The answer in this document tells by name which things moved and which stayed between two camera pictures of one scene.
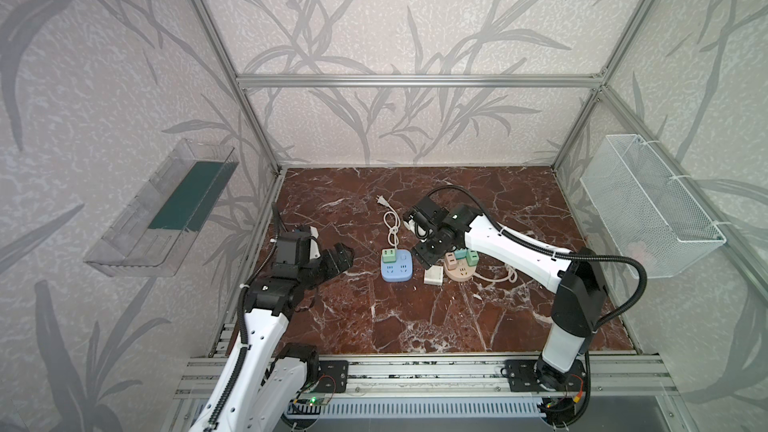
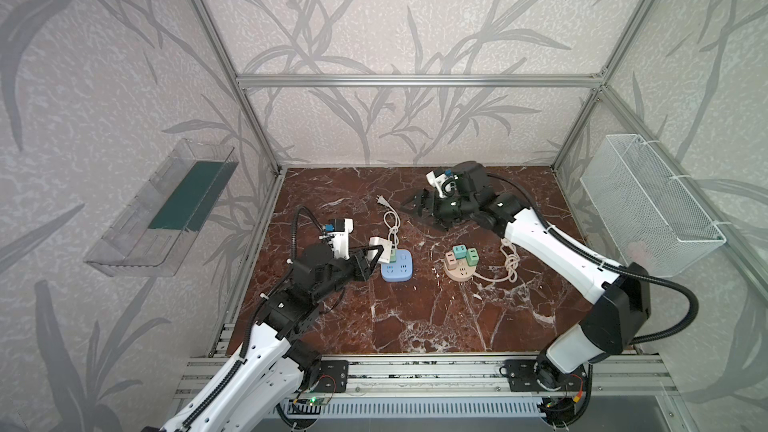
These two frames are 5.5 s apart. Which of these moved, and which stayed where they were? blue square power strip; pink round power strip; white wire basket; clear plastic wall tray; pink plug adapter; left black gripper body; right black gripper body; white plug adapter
Moved: right black gripper body; left black gripper body; white plug adapter
Stayed: blue square power strip; pink round power strip; pink plug adapter; white wire basket; clear plastic wall tray
